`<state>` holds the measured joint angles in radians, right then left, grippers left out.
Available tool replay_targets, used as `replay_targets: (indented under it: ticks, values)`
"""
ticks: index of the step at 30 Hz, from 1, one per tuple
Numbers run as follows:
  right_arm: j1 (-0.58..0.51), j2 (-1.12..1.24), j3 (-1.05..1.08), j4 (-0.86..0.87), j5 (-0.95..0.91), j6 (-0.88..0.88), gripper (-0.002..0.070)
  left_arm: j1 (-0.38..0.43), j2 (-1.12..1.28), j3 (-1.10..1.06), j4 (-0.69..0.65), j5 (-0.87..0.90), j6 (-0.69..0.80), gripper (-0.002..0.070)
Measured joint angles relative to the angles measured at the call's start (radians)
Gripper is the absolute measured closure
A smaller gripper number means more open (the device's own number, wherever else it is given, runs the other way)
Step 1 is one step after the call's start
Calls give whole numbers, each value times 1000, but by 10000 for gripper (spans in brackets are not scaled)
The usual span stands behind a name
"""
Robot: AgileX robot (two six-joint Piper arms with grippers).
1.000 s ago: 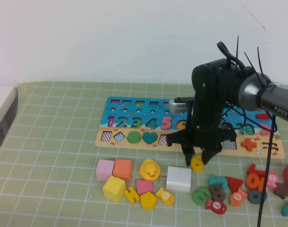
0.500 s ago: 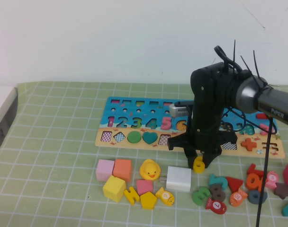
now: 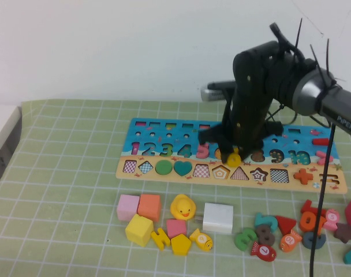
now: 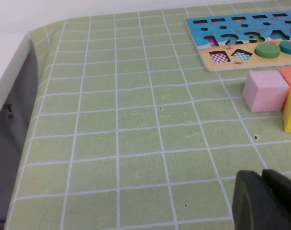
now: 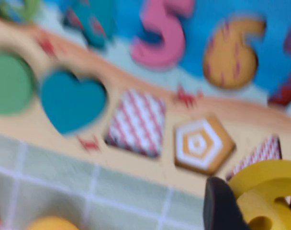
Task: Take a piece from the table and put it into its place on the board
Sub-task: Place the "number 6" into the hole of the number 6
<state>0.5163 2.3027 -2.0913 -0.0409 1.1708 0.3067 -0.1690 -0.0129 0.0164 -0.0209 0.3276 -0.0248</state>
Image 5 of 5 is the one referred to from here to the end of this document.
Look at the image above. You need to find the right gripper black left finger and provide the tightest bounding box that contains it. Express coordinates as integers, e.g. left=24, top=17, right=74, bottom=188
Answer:
left=204, top=176, right=253, bottom=230

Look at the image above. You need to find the yellow number six piece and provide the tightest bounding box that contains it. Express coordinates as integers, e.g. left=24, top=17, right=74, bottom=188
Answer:
left=228, top=160, right=291, bottom=230

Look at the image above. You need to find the blue wooden number puzzle board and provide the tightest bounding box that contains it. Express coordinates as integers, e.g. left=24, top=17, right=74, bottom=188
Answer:
left=0, top=0, right=291, bottom=199

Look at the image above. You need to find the pink number five piece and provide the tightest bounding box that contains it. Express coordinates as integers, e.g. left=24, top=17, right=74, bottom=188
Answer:
left=130, top=0, right=195, bottom=70

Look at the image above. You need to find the teal heart puzzle piece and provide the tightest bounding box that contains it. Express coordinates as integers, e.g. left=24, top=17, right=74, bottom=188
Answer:
left=40, top=70, right=107, bottom=136

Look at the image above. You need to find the green circle puzzle piece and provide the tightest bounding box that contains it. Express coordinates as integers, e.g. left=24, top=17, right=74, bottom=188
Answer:
left=0, top=54, right=36, bottom=115

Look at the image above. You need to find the yellow rubber duck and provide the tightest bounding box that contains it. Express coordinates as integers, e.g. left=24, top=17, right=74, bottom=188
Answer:
left=25, top=215, right=79, bottom=230

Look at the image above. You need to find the green checkered tablecloth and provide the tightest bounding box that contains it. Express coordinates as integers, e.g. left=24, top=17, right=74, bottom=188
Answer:
left=0, top=133, right=208, bottom=230

